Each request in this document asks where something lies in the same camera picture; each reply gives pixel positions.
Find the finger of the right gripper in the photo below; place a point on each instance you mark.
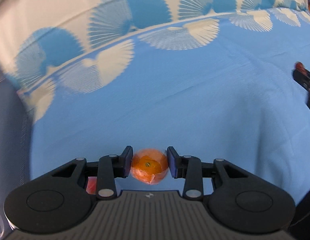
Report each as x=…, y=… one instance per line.
x=302, y=77

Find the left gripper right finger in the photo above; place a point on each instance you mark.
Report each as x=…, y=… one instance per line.
x=192, y=170

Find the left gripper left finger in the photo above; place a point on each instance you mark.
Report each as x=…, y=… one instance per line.
x=107, y=169

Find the red fruit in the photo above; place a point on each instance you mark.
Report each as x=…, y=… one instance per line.
x=91, y=185

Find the orange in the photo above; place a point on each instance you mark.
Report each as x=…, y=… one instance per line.
x=149, y=166

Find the dark red jujube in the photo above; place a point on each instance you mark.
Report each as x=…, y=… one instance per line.
x=300, y=66

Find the blue patterned bed sheet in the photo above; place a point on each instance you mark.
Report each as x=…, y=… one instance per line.
x=212, y=78

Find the blue fabric sofa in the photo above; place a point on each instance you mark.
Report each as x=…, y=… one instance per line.
x=15, y=137

